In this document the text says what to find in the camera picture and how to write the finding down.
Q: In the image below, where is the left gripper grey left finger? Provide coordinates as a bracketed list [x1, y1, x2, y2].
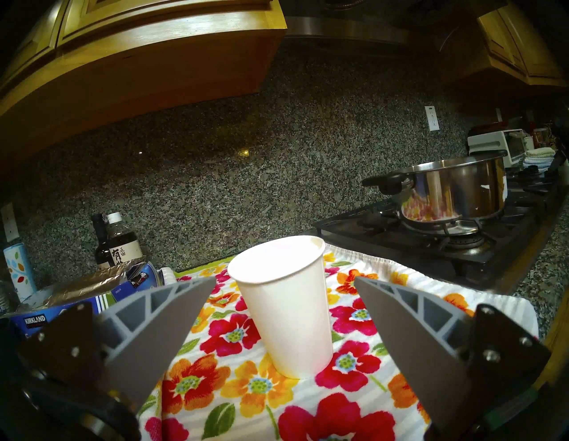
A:
[18, 277, 217, 407]

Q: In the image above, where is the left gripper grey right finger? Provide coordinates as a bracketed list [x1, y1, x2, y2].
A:
[354, 277, 552, 434]

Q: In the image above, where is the tall white paper cup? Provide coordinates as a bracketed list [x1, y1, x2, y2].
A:
[227, 236, 334, 379]

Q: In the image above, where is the wide black stove grate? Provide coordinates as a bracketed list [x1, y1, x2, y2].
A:
[318, 169, 565, 272]

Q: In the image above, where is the colourful patterned paper cup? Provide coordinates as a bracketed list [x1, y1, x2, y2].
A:
[2, 242, 37, 301]

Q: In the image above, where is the stainless steel pot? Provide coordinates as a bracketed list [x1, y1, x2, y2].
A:
[361, 150, 509, 223]

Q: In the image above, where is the blue foodservice foil box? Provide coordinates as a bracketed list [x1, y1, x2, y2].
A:
[9, 258, 160, 338]

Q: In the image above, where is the floral kitchen towel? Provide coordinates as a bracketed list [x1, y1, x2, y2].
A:
[138, 244, 539, 441]

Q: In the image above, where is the dark bottle with white label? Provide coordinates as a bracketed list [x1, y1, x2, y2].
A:
[106, 212, 144, 266]

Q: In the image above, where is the stainless steel gas cooktop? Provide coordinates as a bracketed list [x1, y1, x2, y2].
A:
[311, 164, 569, 290]

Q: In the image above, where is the slim black bottle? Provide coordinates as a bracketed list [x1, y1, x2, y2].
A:
[91, 213, 114, 269]

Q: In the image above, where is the white toaster oven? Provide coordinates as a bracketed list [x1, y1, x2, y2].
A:
[467, 129, 529, 168]

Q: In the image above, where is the folded yellow dish cloth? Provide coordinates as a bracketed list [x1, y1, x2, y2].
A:
[524, 147, 556, 172]

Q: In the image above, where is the wooden upper cabinet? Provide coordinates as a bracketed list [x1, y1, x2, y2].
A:
[0, 0, 287, 165]
[476, 0, 567, 87]

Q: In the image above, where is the steel range hood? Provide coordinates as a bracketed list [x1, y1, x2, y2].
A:
[280, 0, 489, 45]

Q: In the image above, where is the white wall switch plate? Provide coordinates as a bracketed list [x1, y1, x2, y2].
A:
[0, 204, 20, 243]

